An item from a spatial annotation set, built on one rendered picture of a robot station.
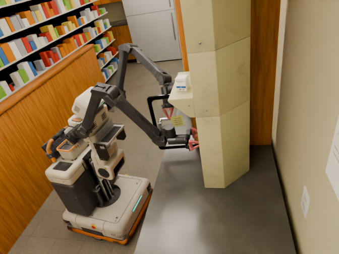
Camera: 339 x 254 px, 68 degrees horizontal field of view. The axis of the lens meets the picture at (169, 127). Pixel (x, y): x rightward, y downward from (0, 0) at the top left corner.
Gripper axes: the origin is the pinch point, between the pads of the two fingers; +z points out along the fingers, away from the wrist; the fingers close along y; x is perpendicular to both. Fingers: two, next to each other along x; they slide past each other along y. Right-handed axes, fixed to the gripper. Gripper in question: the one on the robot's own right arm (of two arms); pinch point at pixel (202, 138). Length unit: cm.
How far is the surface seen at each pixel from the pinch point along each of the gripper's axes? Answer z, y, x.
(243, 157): 21.9, -4.3, 11.0
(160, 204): -23.4, -28.1, 23.0
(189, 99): -0.8, -14.7, -33.4
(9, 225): -196, -2, 96
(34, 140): -196, 72, 50
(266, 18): 35, 22, -54
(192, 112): -0.3, -15.0, -26.7
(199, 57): 6, -15, -52
